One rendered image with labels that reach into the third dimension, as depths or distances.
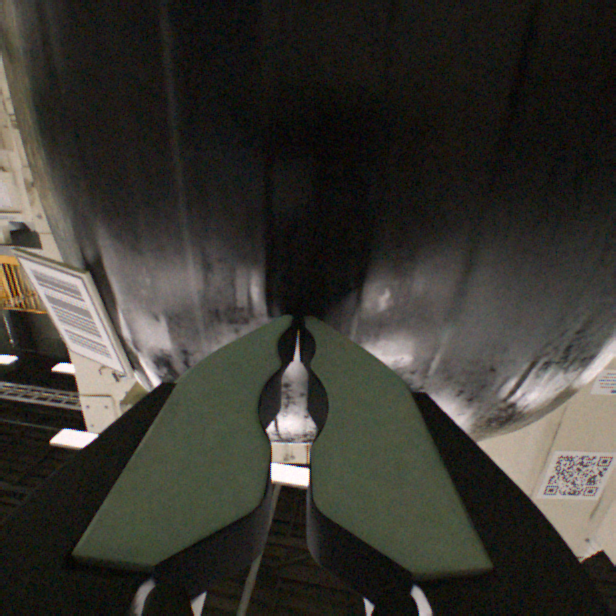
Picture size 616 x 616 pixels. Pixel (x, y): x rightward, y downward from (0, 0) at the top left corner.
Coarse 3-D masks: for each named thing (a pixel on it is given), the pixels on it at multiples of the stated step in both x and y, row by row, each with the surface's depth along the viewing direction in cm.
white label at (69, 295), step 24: (24, 264) 14; (48, 264) 14; (48, 288) 15; (72, 288) 14; (96, 288) 14; (48, 312) 16; (72, 312) 15; (96, 312) 14; (72, 336) 17; (96, 336) 16; (96, 360) 17; (120, 360) 16
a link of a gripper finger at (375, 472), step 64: (320, 320) 11; (320, 384) 9; (384, 384) 9; (320, 448) 7; (384, 448) 7; (320, 512) 6; (384, 512) 6; (448, 512) 6; (384, 576) 6; (448, 576) 5
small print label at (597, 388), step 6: (600, 372) 36; (606, 372) 36; (612, 372) 36; (600, 378) 36; (606, 378) 36; (612, 378) 36; (594, 384) 37; (600, 384) 37; (606, 384) 37; (612, 384) 37; (594, 390) 37; (600, 390) 37; (606, 390) 37; (612, 390) 37
